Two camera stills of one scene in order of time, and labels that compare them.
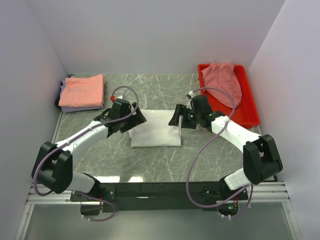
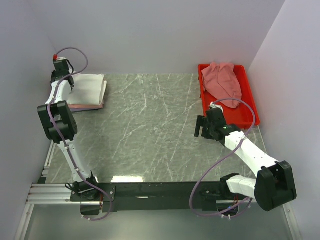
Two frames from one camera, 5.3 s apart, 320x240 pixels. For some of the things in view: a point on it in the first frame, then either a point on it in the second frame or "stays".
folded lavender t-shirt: x=68 y=109 stays
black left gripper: x=135 y=119 -> x=53 y=74
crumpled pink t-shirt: x=222 y=76 stays
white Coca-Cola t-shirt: x=156 y=131 -> x=88 y=89
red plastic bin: x=247 y=113 stays
